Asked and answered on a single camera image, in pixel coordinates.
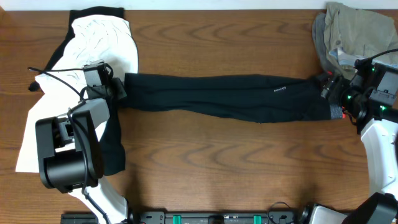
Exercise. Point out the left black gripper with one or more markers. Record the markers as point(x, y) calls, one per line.
point(116, 83)

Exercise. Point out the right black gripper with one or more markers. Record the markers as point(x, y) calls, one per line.
point(334, 88)

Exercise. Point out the black leggings grey red waistband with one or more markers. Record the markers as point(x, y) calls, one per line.
point(256, 98)

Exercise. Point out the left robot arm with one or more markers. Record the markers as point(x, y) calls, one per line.
point(68, 149)

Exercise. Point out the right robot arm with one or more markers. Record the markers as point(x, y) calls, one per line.
point(367, 99)

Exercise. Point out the white t-shirt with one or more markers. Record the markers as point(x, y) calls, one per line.
point(96, 37)

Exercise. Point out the khaki folded shorts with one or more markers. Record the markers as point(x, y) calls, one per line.
point(353, 30)

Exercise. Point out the grey folded garment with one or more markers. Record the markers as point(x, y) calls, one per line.
point(318, 28)

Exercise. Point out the black garment under pile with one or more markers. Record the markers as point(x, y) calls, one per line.
point(113, 152)

